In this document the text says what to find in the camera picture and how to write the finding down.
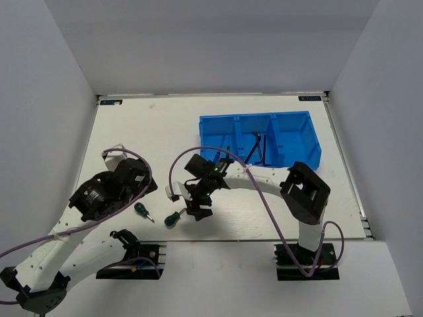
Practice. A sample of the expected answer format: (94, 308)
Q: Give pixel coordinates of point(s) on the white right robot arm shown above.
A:
(304, 192)

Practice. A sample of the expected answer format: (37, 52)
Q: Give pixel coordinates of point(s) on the green stubby screwdriver left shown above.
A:
(141, 210)

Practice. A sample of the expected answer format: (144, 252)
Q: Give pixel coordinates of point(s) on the left corner label sticker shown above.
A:
(111, 102)

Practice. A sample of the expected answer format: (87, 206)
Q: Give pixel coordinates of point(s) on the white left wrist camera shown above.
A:
(114, 155)

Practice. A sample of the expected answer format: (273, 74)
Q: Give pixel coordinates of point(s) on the blue plastic compartment bin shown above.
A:
(291, 137)

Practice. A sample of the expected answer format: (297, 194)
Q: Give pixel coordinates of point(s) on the medium brown hex key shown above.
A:
(254, 148)

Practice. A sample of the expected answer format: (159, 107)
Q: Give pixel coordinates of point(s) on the green stubby screwdriver right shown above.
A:
(174, 218)

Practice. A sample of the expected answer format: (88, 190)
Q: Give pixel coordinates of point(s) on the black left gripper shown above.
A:
(152, 187)

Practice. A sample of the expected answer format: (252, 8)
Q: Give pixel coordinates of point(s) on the large brown hex key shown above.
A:
(263, 155)

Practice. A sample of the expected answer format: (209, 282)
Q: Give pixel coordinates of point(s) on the green stubby screwdriver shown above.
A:
(141, 210)
(174, 218)

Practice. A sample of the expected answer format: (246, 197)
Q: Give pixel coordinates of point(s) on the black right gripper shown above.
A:
(193, 207)

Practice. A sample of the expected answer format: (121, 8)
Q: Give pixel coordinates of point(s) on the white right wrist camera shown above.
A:
(177, 190)

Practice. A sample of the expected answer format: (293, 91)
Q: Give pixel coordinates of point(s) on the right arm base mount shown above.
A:
(325, 270)

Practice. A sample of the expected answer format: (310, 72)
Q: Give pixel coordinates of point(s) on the blue handled precision screwdriver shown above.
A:
(221, 146)

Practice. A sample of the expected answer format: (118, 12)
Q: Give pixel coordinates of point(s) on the right corner label sticker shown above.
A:
(309, 98)

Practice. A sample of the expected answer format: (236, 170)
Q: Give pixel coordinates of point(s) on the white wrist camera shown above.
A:
(114, 155)
(177, 190)

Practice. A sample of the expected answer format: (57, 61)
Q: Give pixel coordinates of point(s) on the small brown hex key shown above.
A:
(257, 135)

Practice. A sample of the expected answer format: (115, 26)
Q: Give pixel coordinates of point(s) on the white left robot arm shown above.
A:
(43, 279)

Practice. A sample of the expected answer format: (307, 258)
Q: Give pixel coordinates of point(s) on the corner label sticker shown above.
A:
(309, 98)
(111, 102)

